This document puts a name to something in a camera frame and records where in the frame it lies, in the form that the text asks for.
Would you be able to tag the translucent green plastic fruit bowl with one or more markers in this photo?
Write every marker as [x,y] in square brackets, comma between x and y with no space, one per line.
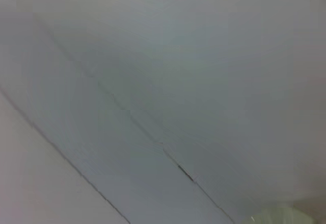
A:
[280,216]

